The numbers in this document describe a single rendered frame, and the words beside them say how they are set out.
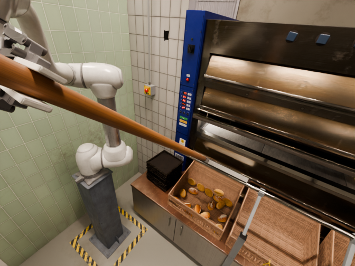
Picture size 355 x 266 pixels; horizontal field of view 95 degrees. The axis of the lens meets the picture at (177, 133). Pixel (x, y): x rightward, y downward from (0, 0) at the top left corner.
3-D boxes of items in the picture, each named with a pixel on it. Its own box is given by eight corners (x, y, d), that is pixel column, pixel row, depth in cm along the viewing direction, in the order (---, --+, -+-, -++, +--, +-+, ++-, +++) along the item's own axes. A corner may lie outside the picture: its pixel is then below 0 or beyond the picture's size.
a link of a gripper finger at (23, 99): (0, 81, 20) (-3, 86, 20) (24, 97, 17) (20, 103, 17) (29, 92, 23) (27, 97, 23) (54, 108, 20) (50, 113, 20)
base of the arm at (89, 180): (69, 178, 125) (67, 173, 122) (95, 162, 141) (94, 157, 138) (83, 190, 117) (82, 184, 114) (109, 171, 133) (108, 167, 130)
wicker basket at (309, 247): (240, 202, 167) (249, 184, 152) (305, 237, 142) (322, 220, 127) (223, 244, 132) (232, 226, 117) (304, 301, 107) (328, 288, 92)
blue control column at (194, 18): (220, 138, 374) (250, 26, 258) (227, 140, 366) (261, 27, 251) (170, 194, 235) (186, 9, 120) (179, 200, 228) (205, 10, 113)
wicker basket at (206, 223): (192, 174, 193) (195, 157, 179) (238, 201, 168) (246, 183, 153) (166, 203, 159) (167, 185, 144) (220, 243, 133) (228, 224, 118)
